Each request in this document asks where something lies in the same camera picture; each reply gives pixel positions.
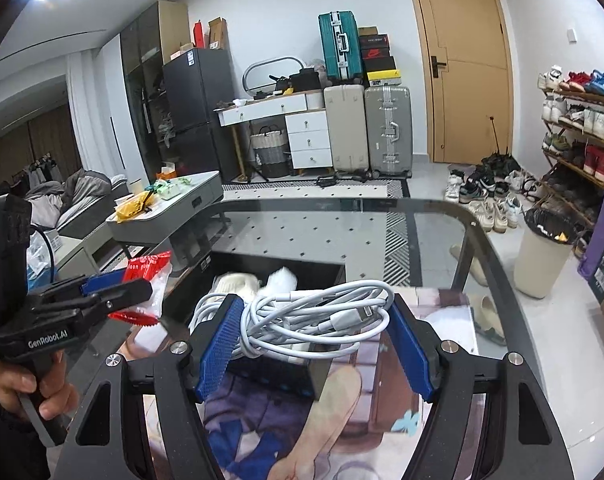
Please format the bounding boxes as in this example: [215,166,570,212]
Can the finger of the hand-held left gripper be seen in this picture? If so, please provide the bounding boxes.
[32,279,154,333]
[29,267,132,307]

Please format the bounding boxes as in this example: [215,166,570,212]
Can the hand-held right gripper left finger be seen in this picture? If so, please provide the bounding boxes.
[69,294,247,480]

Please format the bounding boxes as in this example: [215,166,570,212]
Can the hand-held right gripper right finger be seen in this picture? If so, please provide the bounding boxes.
[386,294,568,480]

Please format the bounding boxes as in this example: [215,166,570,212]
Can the red clear packet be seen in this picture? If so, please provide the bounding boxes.
[106,251,173,329]

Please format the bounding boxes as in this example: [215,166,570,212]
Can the white charging cable bundle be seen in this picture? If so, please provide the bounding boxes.
[189,280,395,361]

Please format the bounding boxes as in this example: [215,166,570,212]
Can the black storage box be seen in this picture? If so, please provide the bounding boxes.
[159,251,347,402]

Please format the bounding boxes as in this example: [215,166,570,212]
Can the person's left hand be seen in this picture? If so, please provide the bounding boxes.
[0,350,80,422]

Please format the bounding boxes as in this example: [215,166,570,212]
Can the white side table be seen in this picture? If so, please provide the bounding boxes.
[52,235,100,281]

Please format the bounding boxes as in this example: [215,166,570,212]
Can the printed cartoon table mat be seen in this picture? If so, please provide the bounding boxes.
[126,285,480,480]

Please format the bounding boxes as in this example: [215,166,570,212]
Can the blue packet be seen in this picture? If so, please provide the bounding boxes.
[26,240,60,291]

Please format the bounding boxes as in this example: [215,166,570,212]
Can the yellow plastic bag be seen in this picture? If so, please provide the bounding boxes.
[114,191,155,223]

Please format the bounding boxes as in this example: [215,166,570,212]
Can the beige slipper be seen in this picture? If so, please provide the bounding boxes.
[449,244,489,287]
[469,294,508,346]

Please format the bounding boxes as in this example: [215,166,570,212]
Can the grey sofa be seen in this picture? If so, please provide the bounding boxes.
[26,167,130,241]

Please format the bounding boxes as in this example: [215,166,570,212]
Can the green white snack packets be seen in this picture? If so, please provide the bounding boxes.
[154,177,193,201]

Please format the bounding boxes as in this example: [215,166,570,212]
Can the clothes rack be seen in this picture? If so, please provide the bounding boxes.
[12,154,65,188]

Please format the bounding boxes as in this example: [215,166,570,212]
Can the white coffee table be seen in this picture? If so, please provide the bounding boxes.
[106,170,230,271]

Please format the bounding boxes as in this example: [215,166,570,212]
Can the patterned rug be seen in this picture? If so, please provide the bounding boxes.
[222,179,411,276]

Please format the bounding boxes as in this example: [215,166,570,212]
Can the beige trash bin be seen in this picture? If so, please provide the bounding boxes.
[513,207,578,300]

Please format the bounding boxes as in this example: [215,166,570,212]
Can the white curtain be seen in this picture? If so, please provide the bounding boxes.
[66,35,127,176]

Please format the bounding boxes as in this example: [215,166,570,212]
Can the pile of shoes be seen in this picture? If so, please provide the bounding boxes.
[444,152,545,233]

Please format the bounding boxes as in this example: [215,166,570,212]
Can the woven laundry basket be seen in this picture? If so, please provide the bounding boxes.
[249,127,290,178]

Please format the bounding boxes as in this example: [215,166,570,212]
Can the dark glass cabinet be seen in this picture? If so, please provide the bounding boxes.
[119,0,190,171]

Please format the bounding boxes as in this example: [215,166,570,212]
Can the black refrigerator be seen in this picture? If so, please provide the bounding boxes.
[162,47,240,183]

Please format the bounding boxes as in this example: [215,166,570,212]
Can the silver suitcase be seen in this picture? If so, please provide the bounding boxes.
[364,85,413,181]

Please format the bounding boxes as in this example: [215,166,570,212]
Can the beige suitcase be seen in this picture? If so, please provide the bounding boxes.
[323,84,371,181]

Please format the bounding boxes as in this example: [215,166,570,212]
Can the white vanity desk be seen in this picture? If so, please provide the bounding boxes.
[217,91,327,181]

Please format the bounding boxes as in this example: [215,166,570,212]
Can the wooden shoe rack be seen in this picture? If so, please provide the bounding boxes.
[538,65,604,256]

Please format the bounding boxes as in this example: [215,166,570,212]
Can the wooden door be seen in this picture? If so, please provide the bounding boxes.
[402,0,515,166]

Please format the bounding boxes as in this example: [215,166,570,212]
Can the oval mirror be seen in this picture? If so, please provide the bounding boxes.
[242,56,307,98]

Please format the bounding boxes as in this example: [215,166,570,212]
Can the open cardboard box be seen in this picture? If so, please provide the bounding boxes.
[208,17,229,51]

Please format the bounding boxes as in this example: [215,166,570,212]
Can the black bag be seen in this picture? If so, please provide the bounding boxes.
[288,66,321,92]

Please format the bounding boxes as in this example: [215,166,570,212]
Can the teal suitcase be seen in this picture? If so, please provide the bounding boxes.
[318,10,363,86]

